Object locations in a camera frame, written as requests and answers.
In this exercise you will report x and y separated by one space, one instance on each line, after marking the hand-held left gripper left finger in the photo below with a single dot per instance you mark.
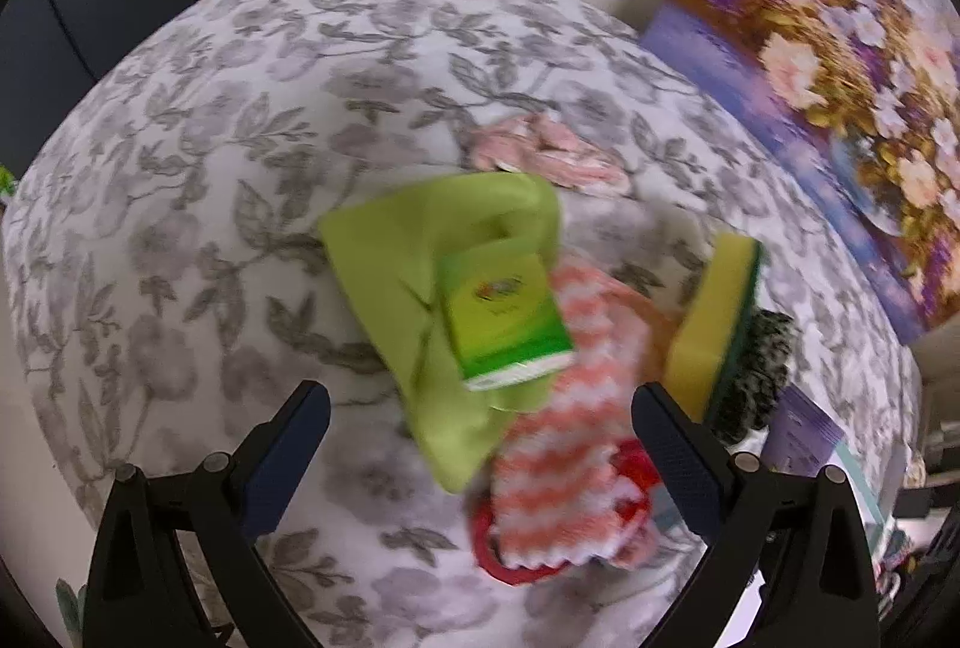
289 453

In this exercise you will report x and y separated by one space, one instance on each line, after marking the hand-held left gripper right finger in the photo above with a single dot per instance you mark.
675 453

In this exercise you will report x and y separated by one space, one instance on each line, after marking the pink white striped cloth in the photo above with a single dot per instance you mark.
570 453

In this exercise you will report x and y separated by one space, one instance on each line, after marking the black white speckled scrubber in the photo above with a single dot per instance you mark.
757 370

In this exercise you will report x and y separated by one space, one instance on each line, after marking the yellow green sponge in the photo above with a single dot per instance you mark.
712 318

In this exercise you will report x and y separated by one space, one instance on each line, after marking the red tape roll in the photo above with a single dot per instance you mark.
517 569

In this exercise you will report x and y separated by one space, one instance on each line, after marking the green tissue packet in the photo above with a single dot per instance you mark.
502 318

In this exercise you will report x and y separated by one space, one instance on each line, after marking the lime green cloth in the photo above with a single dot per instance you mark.
390 258

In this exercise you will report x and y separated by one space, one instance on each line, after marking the purple booklet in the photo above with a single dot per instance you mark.
802 430

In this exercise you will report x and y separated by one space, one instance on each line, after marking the grey floral bed cover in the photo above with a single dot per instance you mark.
225 168

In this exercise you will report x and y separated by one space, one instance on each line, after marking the pink floral cloth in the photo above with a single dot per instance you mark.
555 149

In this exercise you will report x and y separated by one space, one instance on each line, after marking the floral painting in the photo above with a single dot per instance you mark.
825 55

